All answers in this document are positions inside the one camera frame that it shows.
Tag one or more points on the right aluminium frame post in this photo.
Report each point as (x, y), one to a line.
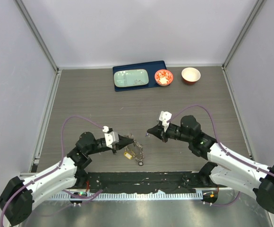
(245, 28)

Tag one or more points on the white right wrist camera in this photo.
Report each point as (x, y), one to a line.
(165, 118)

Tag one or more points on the aluminium frame post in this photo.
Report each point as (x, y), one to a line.
(28, 19)
(245, 28)

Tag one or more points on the left aluminium frame post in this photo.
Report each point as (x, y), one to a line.
(28, 19)

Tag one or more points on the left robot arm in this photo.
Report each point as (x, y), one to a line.
(21, 196)

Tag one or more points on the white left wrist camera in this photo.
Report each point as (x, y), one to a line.
(111, 137)

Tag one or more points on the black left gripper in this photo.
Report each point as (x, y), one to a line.
(122, 142)

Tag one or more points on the red cup white inside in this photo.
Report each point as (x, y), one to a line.
(190, 75)

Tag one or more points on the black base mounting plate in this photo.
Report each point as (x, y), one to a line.
(146, 182)

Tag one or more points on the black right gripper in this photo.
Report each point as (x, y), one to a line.
(158, 131)

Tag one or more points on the orange patterned small bowl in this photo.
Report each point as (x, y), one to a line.
(163, 77)

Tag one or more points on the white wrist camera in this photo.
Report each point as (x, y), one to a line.
(111, 137)
(165, 118)

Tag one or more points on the light green rectangular plate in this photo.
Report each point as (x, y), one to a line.
(131, 78)

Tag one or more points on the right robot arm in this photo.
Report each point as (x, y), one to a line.
(224, 167)

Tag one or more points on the metal key organizer with rings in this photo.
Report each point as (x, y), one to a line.
(134, 151)

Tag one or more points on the white slotted cable duct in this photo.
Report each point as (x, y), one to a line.
(149, 197)

